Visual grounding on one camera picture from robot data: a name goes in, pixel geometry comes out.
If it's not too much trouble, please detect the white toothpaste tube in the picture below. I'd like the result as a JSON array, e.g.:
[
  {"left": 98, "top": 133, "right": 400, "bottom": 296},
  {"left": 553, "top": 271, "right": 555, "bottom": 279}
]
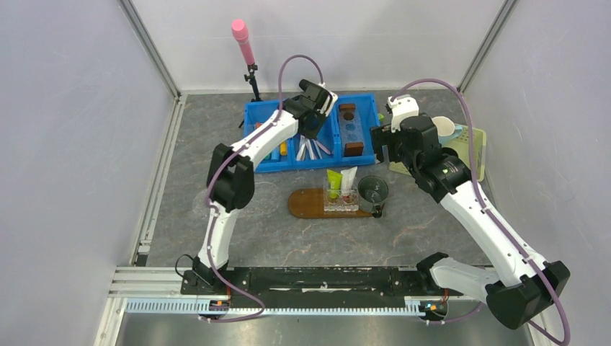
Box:
[{"left": 341, "top": 167, "right": 357, "bottom": 196}]

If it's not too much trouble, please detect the green toothpaste tube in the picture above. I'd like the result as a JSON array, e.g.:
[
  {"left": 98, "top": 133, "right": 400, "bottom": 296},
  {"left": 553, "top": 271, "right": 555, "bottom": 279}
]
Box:
[{"left": 326, "top": 169, "right": 342, "bottom": 200}]

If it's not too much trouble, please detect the clear acrylic toothbrush holder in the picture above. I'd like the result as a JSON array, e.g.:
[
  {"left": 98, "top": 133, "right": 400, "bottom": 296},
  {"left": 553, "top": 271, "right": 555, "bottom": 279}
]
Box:
[{"left": 322, "top": 180, "right": 359, "bottom": 216}]

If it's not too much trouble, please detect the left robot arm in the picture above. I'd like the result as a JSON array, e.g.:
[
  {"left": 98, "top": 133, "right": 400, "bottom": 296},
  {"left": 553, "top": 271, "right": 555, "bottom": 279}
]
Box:
[{"left": 192, "top": 79, "right": 339, "bottom": 294}]

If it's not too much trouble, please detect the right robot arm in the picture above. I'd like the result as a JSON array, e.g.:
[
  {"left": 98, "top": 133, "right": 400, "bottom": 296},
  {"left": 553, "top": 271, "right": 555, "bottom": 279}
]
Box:
[{"left": 370, "top": 115, "right": 571, "bottom": 329}]

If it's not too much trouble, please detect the white toothbrush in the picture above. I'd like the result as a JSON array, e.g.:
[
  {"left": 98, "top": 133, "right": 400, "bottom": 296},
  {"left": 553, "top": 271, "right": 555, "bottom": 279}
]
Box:
[{"left": 295, "top": 136, "right": 311, "bottom": 161}]

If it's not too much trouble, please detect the oval wooden tray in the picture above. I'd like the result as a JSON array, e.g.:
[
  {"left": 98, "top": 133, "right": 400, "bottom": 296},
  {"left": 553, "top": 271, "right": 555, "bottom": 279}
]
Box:
[{"left": 287, "top": 188, "right": 372, "bottom": 219}]

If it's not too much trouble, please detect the black microphone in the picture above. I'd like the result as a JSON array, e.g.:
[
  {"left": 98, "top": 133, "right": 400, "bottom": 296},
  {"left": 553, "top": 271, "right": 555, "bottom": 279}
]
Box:
[{"left": 299, "top": 79, "right": 309, "bottom": 91}]

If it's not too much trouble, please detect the acrylic holder with wood ends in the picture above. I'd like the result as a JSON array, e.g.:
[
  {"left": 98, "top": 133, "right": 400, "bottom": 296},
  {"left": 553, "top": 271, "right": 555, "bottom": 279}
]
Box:
[{"left": 338, "top": 103, "right": 365, "bottom": 157}]

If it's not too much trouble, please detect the light blue mug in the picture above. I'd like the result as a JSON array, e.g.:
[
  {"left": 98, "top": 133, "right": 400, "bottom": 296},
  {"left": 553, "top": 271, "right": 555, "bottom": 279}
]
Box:
[{"left": 432, "top": 116, "right": 463, "bottom": 145}]

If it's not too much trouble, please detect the blue three-compartment bin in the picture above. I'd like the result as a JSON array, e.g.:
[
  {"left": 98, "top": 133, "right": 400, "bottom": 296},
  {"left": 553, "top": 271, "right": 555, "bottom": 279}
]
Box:
[{"left": 255, "top": 93, "right": 380, "bottom": 173}]

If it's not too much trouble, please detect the dark green enamel mug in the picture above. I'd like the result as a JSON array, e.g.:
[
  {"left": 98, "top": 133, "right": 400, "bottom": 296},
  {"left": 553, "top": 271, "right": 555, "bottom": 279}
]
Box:
[{"left": 357, "top": 175, "right": 389, "bottom": 218}]

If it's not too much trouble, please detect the pink microphone on stand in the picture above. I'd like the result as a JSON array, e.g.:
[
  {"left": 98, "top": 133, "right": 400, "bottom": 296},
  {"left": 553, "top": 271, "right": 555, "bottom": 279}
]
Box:
[{"left": 231, "top": 19, "right": 262, "bottom": 102}]

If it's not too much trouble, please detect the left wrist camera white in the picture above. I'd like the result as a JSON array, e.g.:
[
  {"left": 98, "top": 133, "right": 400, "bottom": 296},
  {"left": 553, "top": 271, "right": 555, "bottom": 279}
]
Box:
[{"left": 318, "top": 82, "right": 338, "bottom": 117}]

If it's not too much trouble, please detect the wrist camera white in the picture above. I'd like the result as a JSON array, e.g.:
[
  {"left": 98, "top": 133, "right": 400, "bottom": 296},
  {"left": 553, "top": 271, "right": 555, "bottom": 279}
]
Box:
[
  {"left": 386, "top": 94, "right": 419, "bottom": 133},
  {"left": 318, "top": 82, "right": 338, "bottom": 117}
]

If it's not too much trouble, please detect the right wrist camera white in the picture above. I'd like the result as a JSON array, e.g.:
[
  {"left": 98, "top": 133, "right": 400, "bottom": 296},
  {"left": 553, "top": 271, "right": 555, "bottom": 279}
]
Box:
[{"left": 386, "top": 94, "right": 419, "bottom": 133}]

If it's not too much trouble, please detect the white cable duct strip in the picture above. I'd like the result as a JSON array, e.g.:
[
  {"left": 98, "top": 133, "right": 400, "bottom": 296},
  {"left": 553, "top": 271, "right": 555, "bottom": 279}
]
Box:
[{"left": 125, "top": 298, "right": 425, "bottom": 317}]

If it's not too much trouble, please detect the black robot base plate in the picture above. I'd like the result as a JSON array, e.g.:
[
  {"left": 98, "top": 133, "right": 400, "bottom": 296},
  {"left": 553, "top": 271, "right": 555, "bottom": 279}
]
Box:
[{"left": 180, "top": 267, "right": 456, "bottom": 308}]

